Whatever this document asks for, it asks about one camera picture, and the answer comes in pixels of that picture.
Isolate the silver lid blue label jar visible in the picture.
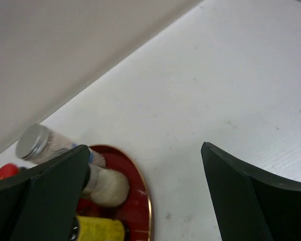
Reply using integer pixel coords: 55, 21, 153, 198
15, 123, 107, 168

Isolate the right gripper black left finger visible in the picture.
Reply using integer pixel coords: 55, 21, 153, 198
0, 145, 90, 240

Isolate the red lid chili sauce jar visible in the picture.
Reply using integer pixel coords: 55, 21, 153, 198
0, 163, 28, 180

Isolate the red round tray gold rim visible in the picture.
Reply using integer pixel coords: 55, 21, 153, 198
76, 145, 155, 240

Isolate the yellow label small oil bottle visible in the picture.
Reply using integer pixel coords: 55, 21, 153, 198
68, 216, 130, 241

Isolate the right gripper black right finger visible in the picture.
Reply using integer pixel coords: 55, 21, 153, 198
201, 142, 301, 240

